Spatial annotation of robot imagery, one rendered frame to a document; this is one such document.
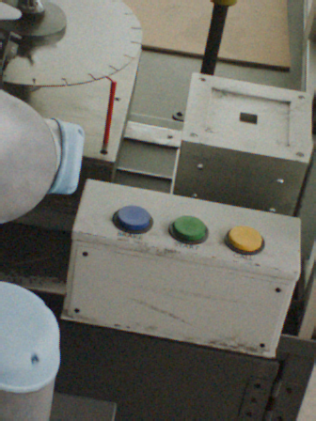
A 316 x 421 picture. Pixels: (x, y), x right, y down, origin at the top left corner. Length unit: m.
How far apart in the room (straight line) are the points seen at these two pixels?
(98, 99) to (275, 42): 0.53
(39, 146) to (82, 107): 0.86
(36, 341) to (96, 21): 0.68
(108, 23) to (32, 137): 0.89
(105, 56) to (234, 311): 0.42
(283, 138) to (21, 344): 0.62
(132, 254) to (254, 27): 0.87
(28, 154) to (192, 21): 1.37
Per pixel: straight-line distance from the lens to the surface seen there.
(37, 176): 0.77
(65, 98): 1.65
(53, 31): 1.59
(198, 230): 1.35
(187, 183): 1.55
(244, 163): 1.52
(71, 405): 1.33
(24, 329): 1.10
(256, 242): 1.35
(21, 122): 0.76
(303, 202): 1.47
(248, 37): 2.09
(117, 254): 1.34
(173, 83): 1.92
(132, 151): 1.72
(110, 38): 1.61
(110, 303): 1.40
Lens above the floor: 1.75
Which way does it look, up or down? 38 degrees down
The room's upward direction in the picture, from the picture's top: 11 degrees clockwise
